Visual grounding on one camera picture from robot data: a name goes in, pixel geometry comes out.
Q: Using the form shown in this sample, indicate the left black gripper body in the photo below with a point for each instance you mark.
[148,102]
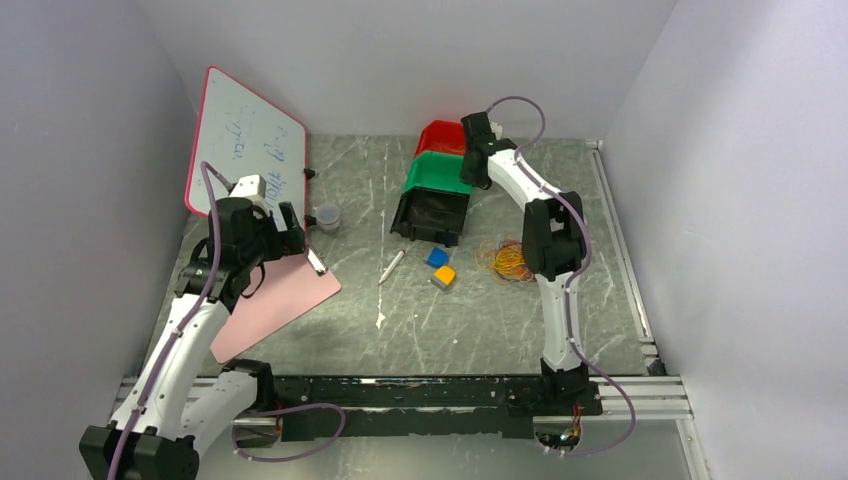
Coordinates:
[288,242]

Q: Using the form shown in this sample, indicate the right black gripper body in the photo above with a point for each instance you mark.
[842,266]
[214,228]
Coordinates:
[474,177]

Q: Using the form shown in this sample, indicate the red plastic bin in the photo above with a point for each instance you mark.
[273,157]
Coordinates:
[442,136]

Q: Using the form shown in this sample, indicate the green plastic bin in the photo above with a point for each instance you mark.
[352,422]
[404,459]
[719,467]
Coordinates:
[437,171]

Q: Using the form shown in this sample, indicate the black plastic bin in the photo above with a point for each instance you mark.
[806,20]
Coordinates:
[431,215]

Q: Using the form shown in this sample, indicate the yellow eraser block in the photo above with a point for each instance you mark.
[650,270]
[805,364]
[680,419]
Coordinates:
[443,277]

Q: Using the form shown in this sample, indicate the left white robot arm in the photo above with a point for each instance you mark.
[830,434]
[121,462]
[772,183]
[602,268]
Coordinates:
[157,432]

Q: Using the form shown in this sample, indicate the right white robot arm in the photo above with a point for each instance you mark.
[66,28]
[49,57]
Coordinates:
[556,250]

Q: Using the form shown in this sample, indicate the pink clipboard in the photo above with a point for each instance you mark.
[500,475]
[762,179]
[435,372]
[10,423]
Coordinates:
[282,291]

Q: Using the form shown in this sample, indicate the clear jar of paperclips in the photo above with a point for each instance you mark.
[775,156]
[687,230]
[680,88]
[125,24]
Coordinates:
[328,217]

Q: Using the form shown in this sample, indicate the white marker pen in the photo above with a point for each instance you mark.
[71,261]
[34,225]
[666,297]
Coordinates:
[392,266]

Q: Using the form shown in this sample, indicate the pink framed whiteboard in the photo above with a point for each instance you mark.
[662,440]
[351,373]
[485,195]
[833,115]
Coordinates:
[240,133]

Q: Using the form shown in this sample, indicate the blue eraser block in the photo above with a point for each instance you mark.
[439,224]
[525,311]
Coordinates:
[438,258]

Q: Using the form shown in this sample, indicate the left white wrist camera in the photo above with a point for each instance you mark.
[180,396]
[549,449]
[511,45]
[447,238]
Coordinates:
[252,187]

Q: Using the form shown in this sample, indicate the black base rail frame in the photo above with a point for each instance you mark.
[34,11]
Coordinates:
[305,408]

